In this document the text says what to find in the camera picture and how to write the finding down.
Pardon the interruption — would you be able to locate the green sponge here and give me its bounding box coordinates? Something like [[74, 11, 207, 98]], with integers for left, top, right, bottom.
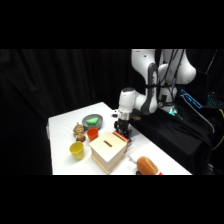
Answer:
[[85, 116, 101, 128]]

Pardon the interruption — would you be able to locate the blue lit device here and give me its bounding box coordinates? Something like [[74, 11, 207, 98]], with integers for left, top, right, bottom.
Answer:
[[180, 88, 204, 110]]

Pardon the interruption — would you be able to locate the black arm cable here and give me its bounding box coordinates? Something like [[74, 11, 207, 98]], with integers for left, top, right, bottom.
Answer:
[[145, 49, 186, 101]]

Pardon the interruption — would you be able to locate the light wooden box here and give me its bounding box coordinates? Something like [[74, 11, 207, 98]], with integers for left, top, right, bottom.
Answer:
[[88, 131, 129, 175]]

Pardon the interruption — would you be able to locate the black covered robot stand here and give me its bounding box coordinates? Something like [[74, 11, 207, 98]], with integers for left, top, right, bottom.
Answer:
[[128, 106, 215, 176]]

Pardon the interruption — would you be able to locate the brown toy hot dog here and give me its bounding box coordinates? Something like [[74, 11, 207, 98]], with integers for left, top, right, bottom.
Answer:
[[135, 155, 164, 176]]

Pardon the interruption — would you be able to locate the yellow plastic cup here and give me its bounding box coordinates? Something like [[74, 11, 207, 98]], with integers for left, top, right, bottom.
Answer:
[[68, 141, 86, 161]]

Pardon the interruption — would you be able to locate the orange plastic cup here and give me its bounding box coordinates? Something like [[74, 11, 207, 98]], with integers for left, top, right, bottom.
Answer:
[[86, 128, 100, 143]]

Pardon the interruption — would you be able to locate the blue lit keyboard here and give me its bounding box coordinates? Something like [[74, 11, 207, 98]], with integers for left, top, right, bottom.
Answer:
[[206, 94, 224, 108]]

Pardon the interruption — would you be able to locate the black curtain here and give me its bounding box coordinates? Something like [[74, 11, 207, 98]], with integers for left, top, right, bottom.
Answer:
[[0, 49, 224, 176]]

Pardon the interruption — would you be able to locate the small green light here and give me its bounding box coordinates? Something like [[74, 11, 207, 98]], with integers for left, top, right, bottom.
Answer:
[[167, 107, 180, 118]]

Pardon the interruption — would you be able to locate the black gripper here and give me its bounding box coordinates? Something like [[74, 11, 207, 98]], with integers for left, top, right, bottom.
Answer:
[[113, 119, 133, 145]]

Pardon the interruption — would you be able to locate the yellow cable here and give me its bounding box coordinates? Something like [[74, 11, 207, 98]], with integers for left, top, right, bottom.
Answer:
[[212, 107, 224, 152]]

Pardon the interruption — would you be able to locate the brown stuffed toy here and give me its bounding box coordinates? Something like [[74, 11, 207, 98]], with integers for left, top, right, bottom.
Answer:
[[72, 122, 87, 143]]

